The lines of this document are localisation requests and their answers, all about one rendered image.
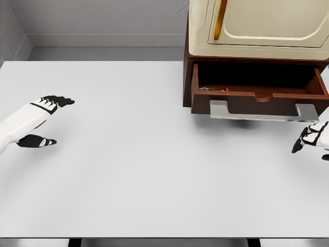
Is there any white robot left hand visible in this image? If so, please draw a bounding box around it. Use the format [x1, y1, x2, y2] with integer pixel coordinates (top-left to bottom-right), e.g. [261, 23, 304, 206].
[4, 95, 76, 153]

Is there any gold door handle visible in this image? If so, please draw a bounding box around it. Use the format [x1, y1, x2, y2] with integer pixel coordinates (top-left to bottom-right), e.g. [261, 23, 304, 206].
[213, 0, 228, 41]

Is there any silver drawer handle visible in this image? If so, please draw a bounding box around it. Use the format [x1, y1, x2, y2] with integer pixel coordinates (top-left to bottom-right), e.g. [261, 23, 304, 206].
[209, 99, 320, 122]

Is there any brown wooden drawer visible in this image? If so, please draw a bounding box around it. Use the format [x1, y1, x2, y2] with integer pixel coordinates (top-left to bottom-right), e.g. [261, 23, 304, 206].
[190, 63, 329, 118]

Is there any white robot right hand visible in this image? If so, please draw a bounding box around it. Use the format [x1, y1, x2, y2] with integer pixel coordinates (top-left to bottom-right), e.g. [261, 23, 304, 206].
[291, 120, 329, 162]

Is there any brown and cream cabinet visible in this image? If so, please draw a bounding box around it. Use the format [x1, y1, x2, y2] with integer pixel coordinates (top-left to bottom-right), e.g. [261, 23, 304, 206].
[182, 0, 329, 109]

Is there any cream cabinet door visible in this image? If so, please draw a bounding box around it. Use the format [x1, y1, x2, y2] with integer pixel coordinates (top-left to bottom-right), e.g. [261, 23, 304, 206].
[207, 0, 329, 48]

